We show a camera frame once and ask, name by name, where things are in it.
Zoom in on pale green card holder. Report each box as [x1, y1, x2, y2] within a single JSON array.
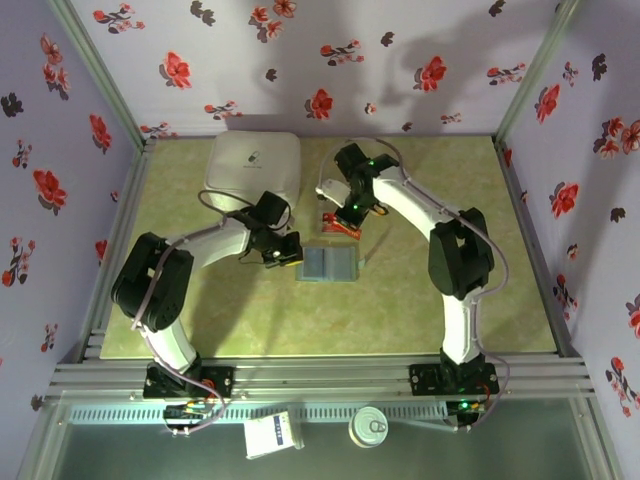
[[294, 245, 369, 284]]

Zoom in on white plastic storage box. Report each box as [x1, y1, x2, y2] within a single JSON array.
[[202, 130, 303, 214]]

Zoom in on white blue printed carton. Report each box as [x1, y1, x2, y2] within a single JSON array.
[[243, 408, 307, 460]]

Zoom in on silver tin can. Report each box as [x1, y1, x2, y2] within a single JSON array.
[[348, 405, 389, 449]]

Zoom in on right arm lavender cable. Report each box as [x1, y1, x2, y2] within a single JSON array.
[[315, 137, 512, 434]]

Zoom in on arm lavender cable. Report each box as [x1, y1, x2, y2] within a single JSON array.
[[315, 137, 512, 434], [129, 188, 266, 437]]

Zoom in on left arm lavender cable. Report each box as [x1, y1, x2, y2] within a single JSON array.
[[129, 188, 266, 437]]

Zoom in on aluminium front frame rail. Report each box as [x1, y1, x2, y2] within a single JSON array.
[[44, 352, 599, 401]]

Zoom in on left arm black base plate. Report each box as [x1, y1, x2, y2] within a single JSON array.
[[143, 363, 236, 400]]

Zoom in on white slotted cable duct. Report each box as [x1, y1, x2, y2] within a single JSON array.
[[67, 403, 451, 425]]

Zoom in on aluminium side frame rail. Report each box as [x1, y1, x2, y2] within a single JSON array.
[[79, 138, 157, 362], [492, 135, 586, 361]]

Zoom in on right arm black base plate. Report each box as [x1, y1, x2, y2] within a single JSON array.
[[408, 362, 500, 397]]

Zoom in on aluminium corner post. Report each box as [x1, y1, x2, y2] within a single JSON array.
[[45, 0, 157, 151], [492, 0, 585, 146]]

